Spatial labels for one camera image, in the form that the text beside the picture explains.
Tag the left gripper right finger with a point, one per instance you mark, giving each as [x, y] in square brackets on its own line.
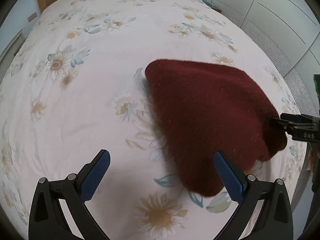
[274, 220]

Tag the dark red knitted sweater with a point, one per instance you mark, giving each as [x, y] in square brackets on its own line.
[204, 108]

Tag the white radiator cover left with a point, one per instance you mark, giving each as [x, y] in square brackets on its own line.
[12, 48]

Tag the wooden nightstand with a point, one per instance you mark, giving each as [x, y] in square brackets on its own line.
[215, 6]

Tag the right hand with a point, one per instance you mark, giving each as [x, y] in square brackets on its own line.
[312, 157]

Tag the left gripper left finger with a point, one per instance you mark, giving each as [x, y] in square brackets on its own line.
[47, 219]

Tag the wall switch plate left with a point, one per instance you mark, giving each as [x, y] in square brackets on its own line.
[32, 16]

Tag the pink floral bed cover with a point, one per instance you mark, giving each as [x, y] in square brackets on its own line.
[77, 86]

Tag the white wardrobe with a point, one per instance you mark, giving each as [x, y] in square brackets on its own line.
[288, 32]

